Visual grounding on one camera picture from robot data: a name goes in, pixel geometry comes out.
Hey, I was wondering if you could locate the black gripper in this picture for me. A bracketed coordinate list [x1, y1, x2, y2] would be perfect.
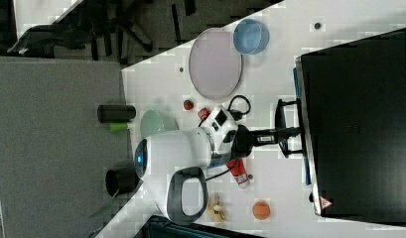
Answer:
[234, 125, 284, 158]

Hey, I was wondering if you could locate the black toaster oven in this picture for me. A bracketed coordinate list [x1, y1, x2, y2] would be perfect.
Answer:
[294, 28, 406, 227]

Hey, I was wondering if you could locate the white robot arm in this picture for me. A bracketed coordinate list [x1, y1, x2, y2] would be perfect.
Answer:
[134, 125, 287, 225]

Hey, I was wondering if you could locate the red ketchup bottle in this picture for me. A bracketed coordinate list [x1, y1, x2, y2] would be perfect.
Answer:
[226, 159, 250, 188]

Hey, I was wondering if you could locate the light red strawberry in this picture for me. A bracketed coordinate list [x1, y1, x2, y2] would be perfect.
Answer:
[198, 107, 210, 121]

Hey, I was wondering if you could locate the dark red strawberry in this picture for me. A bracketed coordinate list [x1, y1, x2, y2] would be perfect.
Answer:
[183, 99, 194, 111]

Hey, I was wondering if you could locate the orange fruit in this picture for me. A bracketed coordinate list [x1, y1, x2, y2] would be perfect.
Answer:
[252, 201, 271, 220]

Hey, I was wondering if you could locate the peeled banana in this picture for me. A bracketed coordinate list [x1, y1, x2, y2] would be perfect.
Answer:
[205, 193, 225, 224]

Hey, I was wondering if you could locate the grey round plate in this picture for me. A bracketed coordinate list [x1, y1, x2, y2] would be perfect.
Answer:
[189, 28, 242, 100]

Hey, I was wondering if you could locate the green perforated colander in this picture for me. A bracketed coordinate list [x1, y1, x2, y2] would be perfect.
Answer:
[140, 110, 179, 138]

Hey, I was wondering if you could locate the blue bowl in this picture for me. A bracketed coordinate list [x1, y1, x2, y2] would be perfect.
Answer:
[232, 19, 270, 55]

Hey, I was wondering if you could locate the green marker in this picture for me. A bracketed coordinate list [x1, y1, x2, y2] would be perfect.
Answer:
[109, 123, 129, 133]

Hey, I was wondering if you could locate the black cylinder lower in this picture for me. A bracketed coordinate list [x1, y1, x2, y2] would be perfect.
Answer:
[105, 168, 139, 196]

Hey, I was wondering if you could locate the black cylinder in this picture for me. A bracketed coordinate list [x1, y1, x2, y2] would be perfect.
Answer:
[97, 105, 136, 123]
[105, 168, 139, 196]

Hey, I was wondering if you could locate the black cylinder upper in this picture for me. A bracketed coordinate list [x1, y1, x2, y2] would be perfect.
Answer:
[97, 105, 136, 123]

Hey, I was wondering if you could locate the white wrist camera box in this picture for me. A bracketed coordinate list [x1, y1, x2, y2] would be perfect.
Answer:
[202, 106, 238, 154]

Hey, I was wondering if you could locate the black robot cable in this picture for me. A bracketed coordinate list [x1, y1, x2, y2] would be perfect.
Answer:
[204, 94, 252, 182]

